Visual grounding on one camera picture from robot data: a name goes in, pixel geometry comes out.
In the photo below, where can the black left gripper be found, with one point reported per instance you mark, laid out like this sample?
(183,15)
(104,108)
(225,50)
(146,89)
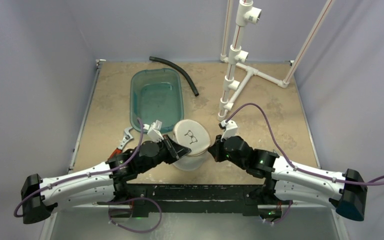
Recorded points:
(178,150)

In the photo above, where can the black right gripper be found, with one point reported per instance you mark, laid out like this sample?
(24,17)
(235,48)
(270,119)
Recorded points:
(217,147)

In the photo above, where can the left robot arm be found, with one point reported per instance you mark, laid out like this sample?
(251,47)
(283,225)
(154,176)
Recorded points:
(104,182)

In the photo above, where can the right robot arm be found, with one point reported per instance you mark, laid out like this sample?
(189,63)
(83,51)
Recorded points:
(288,181)

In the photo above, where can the teal transparent plastic tub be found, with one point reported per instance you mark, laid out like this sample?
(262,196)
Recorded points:
(156,94)

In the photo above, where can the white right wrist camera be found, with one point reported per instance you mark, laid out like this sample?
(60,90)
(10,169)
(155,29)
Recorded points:
(229,128)

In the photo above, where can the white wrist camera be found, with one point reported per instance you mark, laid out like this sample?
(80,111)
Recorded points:
(153,131)
(229,128)

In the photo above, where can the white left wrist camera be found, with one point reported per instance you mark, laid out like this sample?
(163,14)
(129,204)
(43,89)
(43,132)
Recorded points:
(153,131)

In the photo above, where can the red handled adjustable wrench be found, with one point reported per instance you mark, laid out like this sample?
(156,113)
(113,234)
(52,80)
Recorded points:
(127,137)

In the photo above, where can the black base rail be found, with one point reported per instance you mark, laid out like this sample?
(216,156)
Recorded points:
(245,199)

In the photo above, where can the white PVC pipe frame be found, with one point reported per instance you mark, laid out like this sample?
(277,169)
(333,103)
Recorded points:
(238,73)

